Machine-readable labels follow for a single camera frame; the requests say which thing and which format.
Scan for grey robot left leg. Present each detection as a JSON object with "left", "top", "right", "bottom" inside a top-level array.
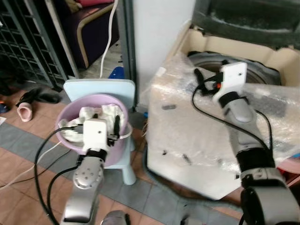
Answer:
[{"left": 100, "top": 210, "right": 132, "bottom": 225}]

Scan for grey door frame post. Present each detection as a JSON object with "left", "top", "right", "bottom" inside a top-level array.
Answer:
[{"left": 116, "top": 0, "right": 137, "bottom": 112}]

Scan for purple plastic basin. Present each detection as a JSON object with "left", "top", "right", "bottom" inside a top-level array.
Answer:
[{"left": 55, "top": 93, "right": 130, "bottom": 167}]

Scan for clear bubble wrap sheet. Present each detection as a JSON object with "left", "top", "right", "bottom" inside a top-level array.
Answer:
[{"left": 140, "top": 52, "right": 300, "bottom": 165}]

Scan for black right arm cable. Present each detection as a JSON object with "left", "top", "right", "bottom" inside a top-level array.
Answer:
[{"left": 191, "top": 83, "right": 274, "bottom": 151}]

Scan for black shoe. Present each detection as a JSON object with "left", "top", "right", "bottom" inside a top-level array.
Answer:
[{"left": 16, "top": 87, "right": 62, "bottom": 106}]

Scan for pink plastic tub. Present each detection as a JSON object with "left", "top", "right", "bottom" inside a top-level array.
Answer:
[{"left": 276, "top": 157, "right": 300, "bottom": 175}]

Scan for long black left arm cable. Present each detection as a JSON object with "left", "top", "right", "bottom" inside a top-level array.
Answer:
[{"left": 33, "top": 125, "right": 85, "bottom": 225}]

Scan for white floor cable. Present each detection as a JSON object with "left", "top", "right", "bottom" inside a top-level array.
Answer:
[{"left": 0, "top": 141, "right": 62, "bottom": 191}]

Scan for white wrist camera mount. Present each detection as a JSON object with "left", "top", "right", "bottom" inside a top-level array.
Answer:
[
  {"left": 82, "top": 119, "right": 111, "bottom": 153},
  {"left": 213, "top": 61, "right": 248, "bottom": 104}
]

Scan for white hanging hose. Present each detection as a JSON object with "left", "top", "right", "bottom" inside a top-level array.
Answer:
[{"left": 98, "top": 0, "right": 120, "bottom": 79}]

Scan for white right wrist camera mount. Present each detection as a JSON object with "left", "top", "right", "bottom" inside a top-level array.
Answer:
[{"left": 213, "top": 61, "right": 248, "bottom": 104}]

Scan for white crumpled clothes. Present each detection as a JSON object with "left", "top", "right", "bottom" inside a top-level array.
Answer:
[{"left": 62, "top": 104, "right": 128, "bottom": 143}]

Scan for dark metal grille gate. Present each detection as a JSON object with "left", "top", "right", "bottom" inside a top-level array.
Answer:
[{"left": 0, "top": 0, "right": 72, "bottom": 90}]

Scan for pink slipper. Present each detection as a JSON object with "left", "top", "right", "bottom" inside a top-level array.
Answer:
[{"left": 17, "top": 104, "right": 34, "bottom": 123}]

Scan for dark grey washer lid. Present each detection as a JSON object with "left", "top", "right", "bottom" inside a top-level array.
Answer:
[{"left": 191, "top": 0, "right": 300, "bottom": 50}]

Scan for short black left arm cable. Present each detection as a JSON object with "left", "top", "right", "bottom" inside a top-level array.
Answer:
[{"left": 46, "top": 165, "right": 81, "bottom": 222}]

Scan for small blue plastic object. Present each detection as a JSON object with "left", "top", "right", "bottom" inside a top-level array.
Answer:
[{"left": 109, "top": 67, "right": 125, "bottom": 80}]

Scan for beige top-load washing machine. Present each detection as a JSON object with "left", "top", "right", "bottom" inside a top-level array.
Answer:
[{"left": 144, "top": 19, "right": 300, "bottom": 201}]

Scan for grey washer drum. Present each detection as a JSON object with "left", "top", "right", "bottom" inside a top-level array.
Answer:
[{"left": 187, "top": 51, "right": 283, "bottom": 88}]

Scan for light blue plastic stool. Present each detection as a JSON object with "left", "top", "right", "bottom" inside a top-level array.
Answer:
[{"left": 63, "top": 78, "right": 138, "bottom": 186}]

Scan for dark purple armchair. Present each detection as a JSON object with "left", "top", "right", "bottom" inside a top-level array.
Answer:
[{"left": 55, "top": 0, "right": 120, "bottom": 70}]

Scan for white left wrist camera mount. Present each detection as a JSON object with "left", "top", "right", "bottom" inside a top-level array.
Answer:
[{"left": 82, "top": 119, "right": 111, "bottom": 153}]

